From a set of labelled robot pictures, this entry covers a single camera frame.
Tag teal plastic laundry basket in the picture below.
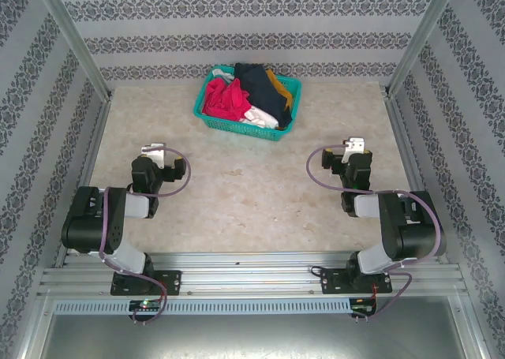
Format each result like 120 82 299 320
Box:
193 65 303 144

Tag navy blue t-shirt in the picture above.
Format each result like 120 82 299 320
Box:
234 62 294 130

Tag cream white t-shirt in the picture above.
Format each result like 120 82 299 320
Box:
238 105 278 130

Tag red pink t-shirt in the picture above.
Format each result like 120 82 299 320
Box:
202 77 253 122

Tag white t-shirt teal print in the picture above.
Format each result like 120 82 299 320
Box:
211 68 237 84

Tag grey sheet metal panel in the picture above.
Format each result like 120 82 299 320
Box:
23 295 484 359

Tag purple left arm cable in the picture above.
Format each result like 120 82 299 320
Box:
98 146 193 327

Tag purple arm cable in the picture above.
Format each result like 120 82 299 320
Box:
306 145 443 320
98 146 193 327

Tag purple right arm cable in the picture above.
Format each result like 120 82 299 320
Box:
306 145 443 320

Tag aluminium side rail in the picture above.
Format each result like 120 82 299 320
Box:
384 90 451 265
53 98 114 267

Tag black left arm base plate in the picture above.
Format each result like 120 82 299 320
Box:
110 270 183 297

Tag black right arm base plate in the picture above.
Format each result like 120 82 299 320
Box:
318 267 394 296

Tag aluminium mounting rail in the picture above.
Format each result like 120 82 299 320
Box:
37 251 470 297

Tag slotted grey cable duct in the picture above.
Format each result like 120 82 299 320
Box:
53 298 353 316

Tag aluminium frame post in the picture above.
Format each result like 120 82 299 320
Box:
387 0 462 98
33 0 113 102

